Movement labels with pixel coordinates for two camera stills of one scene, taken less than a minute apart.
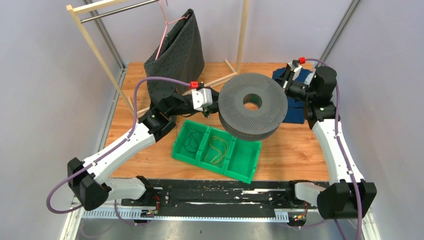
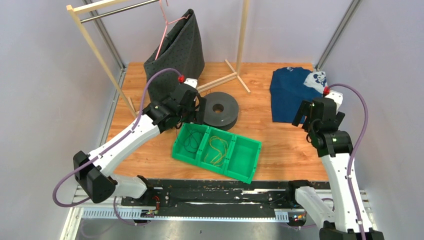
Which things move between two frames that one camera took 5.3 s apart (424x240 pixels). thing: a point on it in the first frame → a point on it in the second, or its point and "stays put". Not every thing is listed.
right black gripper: [286, 80] → [305, 109]
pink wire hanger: [166, 25] stays put
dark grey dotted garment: [178, 57] stays put
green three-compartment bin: [216, 150] stays put
